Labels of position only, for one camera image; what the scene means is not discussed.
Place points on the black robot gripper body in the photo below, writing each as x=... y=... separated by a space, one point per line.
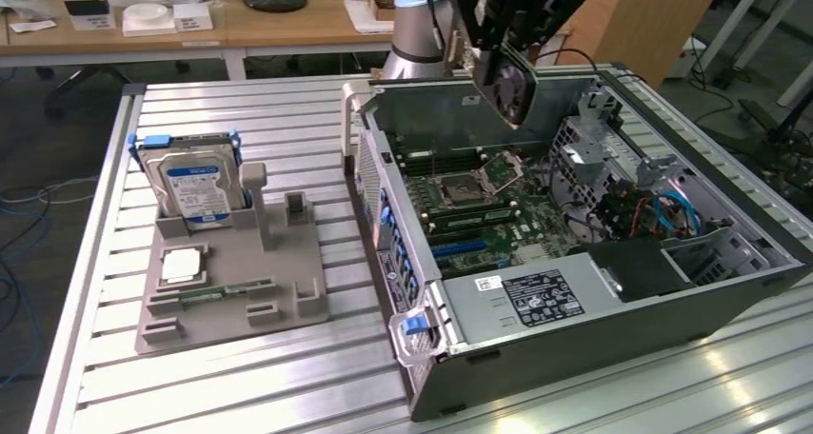
x=516 y=1

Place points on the graphics card with black fan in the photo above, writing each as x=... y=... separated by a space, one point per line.
x=511 y=96

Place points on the wooden cabinet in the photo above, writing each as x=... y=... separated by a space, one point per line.
x=641 y=20

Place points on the white paper stack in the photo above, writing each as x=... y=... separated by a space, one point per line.
x=368 y=17

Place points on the metal disk bay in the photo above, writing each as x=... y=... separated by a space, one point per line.
x=587 y=167

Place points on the wooden desk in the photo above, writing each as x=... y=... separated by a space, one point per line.
x=267 y=29

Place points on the metal socket cover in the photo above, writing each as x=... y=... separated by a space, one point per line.
x=502 y=170

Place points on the CPU socket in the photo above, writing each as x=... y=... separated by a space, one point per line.
x=460 y=189

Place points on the green motherboard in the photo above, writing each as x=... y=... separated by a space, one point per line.
x=527 y=215

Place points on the installed black RAM stick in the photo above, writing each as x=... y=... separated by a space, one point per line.
x=470 y=217

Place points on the small white labelled box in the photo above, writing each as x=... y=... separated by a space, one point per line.
x=191 y=17

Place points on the blue expansion slot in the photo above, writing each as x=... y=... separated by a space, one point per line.
x=460 y=248

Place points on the white round container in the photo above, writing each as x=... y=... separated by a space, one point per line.
x=148 y=17

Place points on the black and white box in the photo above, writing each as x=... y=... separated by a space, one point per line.
x=89 y=15

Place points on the grey power supply unit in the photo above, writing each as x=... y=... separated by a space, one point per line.
x=532 y=305

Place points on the open black PC case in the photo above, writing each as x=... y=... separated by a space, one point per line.
x=571 y=320

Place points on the blue case latch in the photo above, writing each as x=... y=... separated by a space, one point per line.
x=414 y=324

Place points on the white paper label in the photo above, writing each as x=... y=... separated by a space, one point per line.
x=32 y=25

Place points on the silver CPU chip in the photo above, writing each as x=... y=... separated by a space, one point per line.
x=179 y=267

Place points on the green RAM stick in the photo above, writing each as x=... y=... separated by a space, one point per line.
x=221 y=292

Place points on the grey parts rack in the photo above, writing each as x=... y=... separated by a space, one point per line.
x=228 y=320

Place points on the white table frame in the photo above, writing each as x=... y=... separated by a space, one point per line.
x=746 y=25

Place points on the hard disk with blue bracket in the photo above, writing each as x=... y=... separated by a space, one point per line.
x=191 y=191

